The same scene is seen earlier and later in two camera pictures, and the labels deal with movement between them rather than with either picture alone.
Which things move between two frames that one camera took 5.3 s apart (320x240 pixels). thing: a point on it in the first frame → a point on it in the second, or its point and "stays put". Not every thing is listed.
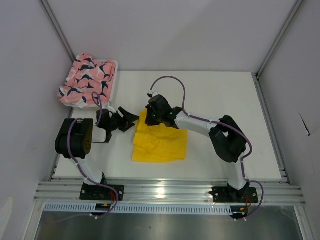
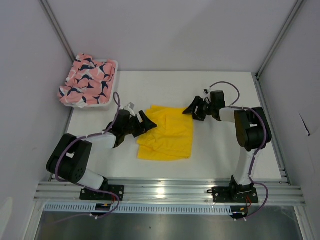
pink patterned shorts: (86, 76) stays put
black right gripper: (149, 121) → (191, 110)
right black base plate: (234, 194) stays put
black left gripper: (129, 117) → (146, 125)
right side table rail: (271, 128) stays put
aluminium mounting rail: (270, 191) stays put
